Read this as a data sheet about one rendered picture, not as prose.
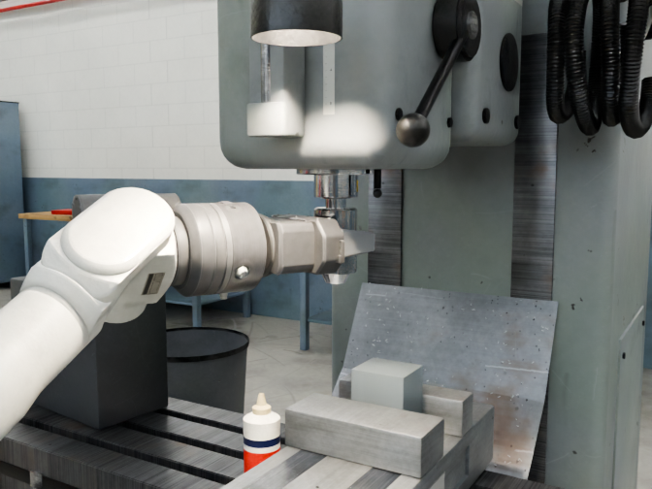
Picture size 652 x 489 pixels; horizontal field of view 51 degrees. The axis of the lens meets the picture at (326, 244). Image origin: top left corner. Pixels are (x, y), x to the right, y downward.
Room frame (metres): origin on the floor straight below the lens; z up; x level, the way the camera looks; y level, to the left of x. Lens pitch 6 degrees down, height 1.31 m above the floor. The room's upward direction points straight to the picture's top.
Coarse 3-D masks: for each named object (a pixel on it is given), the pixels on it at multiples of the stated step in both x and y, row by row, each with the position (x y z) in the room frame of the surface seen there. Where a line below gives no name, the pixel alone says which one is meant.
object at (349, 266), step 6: (342, 222) 0.72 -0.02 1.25; (348, 222) 0.72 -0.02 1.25; (354, 222) 0.73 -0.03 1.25; (342, 228) 0.72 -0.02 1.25; (348, 228) 0.72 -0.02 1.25; (354, 228) 0.73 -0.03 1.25; (348, 258) 0.72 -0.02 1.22; (354, 258) 0.73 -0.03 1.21; (342, 264) 0.72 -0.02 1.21; (348, 264) 0.72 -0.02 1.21; (354, 264) 0.73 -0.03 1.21; (342, 270) 0.72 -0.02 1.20; (348, 270) 0.72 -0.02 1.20; (354, 270) 0.73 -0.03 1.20
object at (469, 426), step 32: (448, 416) 0.70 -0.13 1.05; (480, 416) 0.75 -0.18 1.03; (288, 448) 0.66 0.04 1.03; (448, 448) 0.66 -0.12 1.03; (480, 448) 0.75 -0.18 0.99; (256, 480) 0.59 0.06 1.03; (288, 480) 0.59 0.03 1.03; (320, 480) 0.59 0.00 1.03; (352, 480) 0.59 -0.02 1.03; (384, 480) 0.59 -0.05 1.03; (416, 480) 0.59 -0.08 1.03; (448, 480) 0.67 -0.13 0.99
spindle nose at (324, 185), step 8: (320, 176) 0.72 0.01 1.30; (328, 176) 0.72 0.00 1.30; (336, 176) 0.71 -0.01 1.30; (344, 176) 0.72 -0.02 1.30; (352, 176) 0.72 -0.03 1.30; (320, 184) 0.72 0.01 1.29; (328, 184) 0.72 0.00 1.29; (336, 184) 0.71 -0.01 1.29; (344, 184) 0.72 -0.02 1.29; (352, 184) 0.72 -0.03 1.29; (320, 192) 0.72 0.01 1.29; (328, 192) 0.72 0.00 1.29; (336, 192) 0.71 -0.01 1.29; (344, 192) 0.72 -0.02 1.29; (352, 192) 0.72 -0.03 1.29
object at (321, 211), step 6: (318, 210) 0.72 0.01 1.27; (324, 210) 0.72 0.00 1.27; (330, 210) 0.72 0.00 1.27; (336, 210) 0.72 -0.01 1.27; (342, 210) 0.72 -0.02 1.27; (348, 210) 0.72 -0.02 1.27; (354, 210) 0.73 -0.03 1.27; (318, 216) 0.72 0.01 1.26; (324, 216) 0.72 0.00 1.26; (330, 216) 0.72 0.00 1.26; (336, 216) 0.71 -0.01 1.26; (342, 216) 0.72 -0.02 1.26; (348, 216) 0.72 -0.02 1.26; (354, 216) 0.73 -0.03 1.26
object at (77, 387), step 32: (160, 320) 0.97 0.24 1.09; (96, 352) 0.89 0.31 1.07; (128, 352) 0.92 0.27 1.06; (160, 352) 0.97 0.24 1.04; (64, 384) 0.93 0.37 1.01; (96, 384) 0.89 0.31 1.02; (128, 384) 0.92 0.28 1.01; (160, 384) 0.97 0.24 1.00; (96, 416) 0.89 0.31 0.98; (128, 416) 0.92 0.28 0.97
